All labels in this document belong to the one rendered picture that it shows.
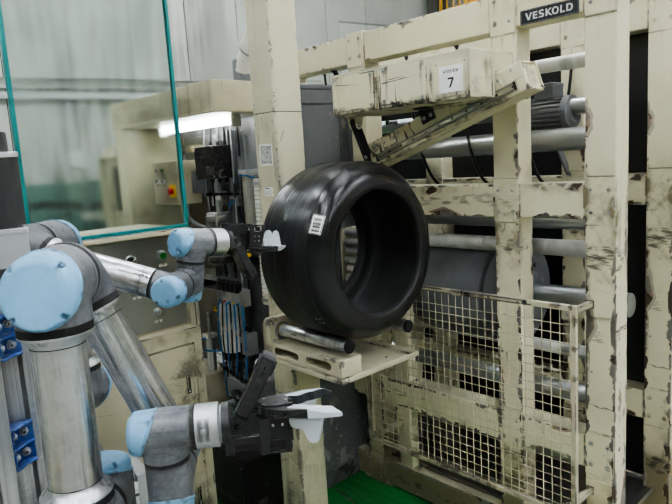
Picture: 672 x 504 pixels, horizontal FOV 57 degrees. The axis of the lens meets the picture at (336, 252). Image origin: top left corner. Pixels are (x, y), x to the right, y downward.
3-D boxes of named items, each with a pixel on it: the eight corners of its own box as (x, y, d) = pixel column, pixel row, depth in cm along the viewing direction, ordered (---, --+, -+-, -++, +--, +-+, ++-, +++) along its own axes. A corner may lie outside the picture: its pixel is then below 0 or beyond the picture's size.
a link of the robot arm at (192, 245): (164, 257, 162) (166, 225, 160) (200, 256, 169) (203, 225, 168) (178, 263, 156) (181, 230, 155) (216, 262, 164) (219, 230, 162)
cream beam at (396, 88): (331, 116, 227) (329, 76, 225) (378, 117, 243) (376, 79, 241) (469, 97, 182) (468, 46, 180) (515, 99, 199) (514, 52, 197)
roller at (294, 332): (276, 336, 215) (276, 324, 214) (286, 334, 218) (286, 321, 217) (345, 355, 189) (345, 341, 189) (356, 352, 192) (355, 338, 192)
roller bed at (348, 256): (343, 299, 257) (339, 228, 252) (368, 292, 267) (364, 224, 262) (378, 305, 242) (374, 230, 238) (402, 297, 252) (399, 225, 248)
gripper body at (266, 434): (294, 437, 110) (226, 445, 108) (290, 389, 110) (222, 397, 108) (296, 451, 102) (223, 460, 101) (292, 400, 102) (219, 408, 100)
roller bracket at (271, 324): (265, 345, 215) (262, 318, 213) (346, 320, 241) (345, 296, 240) (270, 347, 212) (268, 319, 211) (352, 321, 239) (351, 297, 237)
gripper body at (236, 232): (268, 224, 174) (232, 224, 166) (267, 255, 174) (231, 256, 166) (252, 223, 179) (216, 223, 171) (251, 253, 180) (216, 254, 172)
